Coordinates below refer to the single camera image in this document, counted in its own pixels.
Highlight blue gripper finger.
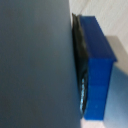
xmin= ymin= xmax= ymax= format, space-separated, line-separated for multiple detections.
xmin=71 ymin=12 xmax=118 ymax=122

